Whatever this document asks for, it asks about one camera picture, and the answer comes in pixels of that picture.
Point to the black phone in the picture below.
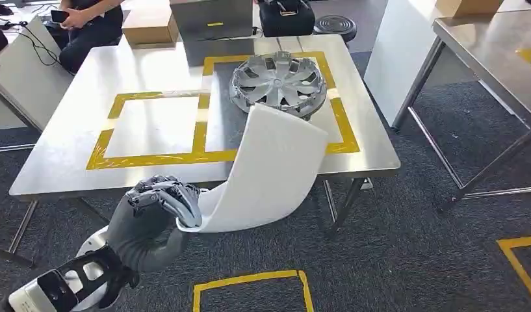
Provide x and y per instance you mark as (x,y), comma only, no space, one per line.
(58,16)

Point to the silver plastic hubcap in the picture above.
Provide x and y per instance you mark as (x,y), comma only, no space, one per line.
(278,82)

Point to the black round stool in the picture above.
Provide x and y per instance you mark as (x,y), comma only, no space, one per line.
(335,26)

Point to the brown cardboard box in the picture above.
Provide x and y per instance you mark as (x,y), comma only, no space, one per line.
(149,28)
(467,6)

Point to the person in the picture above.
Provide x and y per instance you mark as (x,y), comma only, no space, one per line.
(90,38)

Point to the white foam sheet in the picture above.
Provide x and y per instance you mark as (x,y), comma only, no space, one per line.
(269,172)

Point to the grey metal box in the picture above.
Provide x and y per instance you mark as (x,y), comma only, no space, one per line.
(211,17)

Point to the steel bench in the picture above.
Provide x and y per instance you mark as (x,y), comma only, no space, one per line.
(484,47)
(75,129)

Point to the white panel table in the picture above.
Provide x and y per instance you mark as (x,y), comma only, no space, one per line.
(398,56)
(28,82)

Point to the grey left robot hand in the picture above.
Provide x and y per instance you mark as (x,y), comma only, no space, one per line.
(136,232)

